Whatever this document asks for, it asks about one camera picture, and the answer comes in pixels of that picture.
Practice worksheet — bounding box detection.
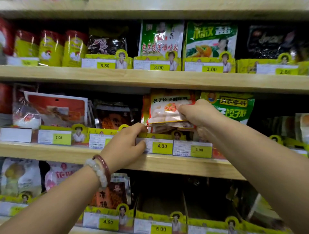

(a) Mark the yellow jar red lid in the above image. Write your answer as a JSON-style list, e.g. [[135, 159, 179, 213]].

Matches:
[[39, 30, 63, 67], [14, 30, 39, 61], [63, 30, 89, 67]]

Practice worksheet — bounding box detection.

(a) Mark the white bead bracelet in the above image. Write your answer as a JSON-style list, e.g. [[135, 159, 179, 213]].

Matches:
[[85, 158, 109, 189]]

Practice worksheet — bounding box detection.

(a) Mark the white pink packet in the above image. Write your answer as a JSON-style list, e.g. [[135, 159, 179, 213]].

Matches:
[[44, 161, 84, 192]]

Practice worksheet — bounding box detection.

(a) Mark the green dumpling food packet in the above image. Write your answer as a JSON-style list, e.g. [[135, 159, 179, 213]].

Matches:
[[200, 92, 256, 126]]

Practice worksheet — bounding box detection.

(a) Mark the green white seasoning packet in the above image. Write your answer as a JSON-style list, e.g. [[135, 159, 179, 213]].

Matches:
[[139, 20, 185, 59]]

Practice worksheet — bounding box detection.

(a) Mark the green orange seasoning packet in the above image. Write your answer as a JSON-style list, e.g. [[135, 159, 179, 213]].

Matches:
[[185, 22, 238, 60]]

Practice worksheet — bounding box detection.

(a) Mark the person's left forearm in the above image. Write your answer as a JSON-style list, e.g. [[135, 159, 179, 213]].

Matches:
[[0, 164, 109, 234]]

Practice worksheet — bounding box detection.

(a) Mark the person's right forearm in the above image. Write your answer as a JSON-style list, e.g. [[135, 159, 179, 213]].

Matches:
[[203, 113, 309, 234]]

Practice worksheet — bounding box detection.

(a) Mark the dark red bracelet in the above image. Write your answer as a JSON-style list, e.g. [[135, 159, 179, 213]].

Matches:
[[93, 154, 112, 181]]

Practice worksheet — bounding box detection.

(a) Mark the red container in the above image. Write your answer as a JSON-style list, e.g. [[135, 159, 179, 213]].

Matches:
[[0, 82, 13, 114]]

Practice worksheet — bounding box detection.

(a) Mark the red brown clear packet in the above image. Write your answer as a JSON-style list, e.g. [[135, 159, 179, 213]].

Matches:
[[89, 173, 132, 209]]

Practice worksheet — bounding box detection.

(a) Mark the person's left hand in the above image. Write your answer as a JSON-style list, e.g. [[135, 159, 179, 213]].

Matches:
[[99, 122, 149, 174]]

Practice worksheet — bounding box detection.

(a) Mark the person's right hand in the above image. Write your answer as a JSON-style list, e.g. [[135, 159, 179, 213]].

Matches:
[[178, 99, 228, 141]]

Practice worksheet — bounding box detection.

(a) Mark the dark spice packet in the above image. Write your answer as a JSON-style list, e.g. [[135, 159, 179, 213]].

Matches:
[[88, 35, 128, 56]]

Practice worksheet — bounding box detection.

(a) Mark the red white flat packet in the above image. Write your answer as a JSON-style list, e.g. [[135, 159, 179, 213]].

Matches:
[[24, 92, 89, 127]]

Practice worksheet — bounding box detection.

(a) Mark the white plastic packet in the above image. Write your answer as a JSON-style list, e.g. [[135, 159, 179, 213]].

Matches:
[[0, 158, 42, 197]]

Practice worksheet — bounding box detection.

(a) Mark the dark seasoning packet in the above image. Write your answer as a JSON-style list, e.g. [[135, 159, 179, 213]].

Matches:
[[270, 113, 309, 145]]

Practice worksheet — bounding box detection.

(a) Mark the row of yellow price tags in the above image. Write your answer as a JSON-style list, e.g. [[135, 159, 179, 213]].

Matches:
[[0, 193, 286, 234], [0, 123, 309, 160], [7, 48, 309, 76]]

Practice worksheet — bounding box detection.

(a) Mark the small white packet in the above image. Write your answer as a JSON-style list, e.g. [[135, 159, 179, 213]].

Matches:
[[12, 99, 42, 130]]

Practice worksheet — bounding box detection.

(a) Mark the wooden store shelving with goods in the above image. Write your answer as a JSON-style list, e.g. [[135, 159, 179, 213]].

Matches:
[[0, 0, 309, 234]]

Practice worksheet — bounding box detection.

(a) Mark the black seasoning packet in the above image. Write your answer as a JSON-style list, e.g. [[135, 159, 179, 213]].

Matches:
[[246, 25, 297, 59]]

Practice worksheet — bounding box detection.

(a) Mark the brown orange packet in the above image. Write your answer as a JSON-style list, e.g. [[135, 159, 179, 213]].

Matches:
[[94, 103, 134, 131]]

